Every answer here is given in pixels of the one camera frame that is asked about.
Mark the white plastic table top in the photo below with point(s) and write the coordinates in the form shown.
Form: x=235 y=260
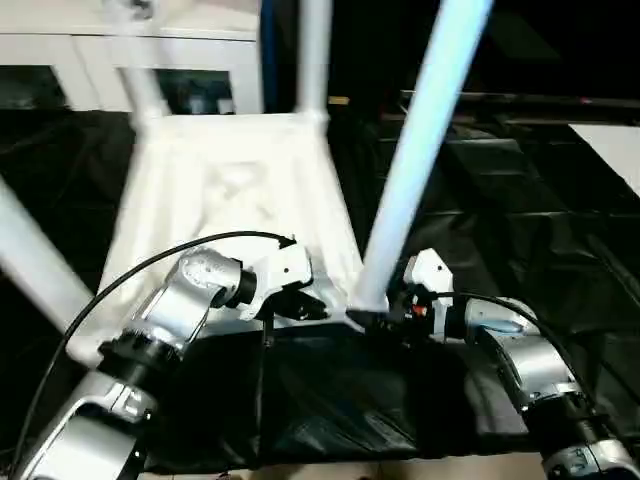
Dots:
x=225 y=165

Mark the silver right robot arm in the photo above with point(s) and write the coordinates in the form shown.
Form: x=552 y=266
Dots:
x=530 y=360

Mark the black table mat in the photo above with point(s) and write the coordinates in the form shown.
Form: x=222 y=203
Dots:
x=500 y=250

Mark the small tan label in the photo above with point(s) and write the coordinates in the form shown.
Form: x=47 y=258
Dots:
x=338 y=100

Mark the blue curtain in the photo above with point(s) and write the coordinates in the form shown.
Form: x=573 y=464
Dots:
x=270 y=55

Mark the white flat board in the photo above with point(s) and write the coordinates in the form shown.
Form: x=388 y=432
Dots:
x=615 y=150

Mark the white glass-door cabinet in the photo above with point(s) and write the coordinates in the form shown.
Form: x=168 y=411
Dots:
x=210 y=50

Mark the bag of black parts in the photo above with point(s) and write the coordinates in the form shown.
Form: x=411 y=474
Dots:
x=140 y=5

